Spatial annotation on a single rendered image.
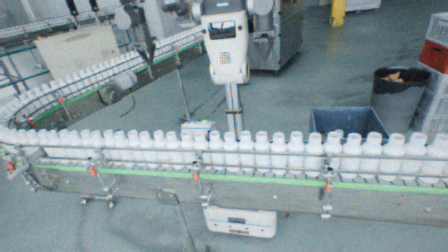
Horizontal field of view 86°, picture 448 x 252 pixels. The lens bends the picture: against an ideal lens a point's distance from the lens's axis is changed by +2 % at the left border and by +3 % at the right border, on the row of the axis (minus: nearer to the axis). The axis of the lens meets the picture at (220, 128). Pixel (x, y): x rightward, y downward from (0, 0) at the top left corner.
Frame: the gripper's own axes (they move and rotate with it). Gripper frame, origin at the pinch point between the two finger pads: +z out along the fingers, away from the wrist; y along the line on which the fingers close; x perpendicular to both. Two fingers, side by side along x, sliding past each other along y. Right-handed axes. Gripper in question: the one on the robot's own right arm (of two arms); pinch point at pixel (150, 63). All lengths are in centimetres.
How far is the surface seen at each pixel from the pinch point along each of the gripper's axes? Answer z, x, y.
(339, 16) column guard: 102, 206, -730
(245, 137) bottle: 24.4, 38.9, 15.6
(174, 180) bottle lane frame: 44.6, 7.6, 19.3
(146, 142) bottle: 27.4, -1.9, 16.1
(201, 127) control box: 29.2, 16.9, 1.2
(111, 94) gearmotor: 45, -89, -76
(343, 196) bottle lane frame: 46, 73, 19
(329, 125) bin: 56, 79, -46
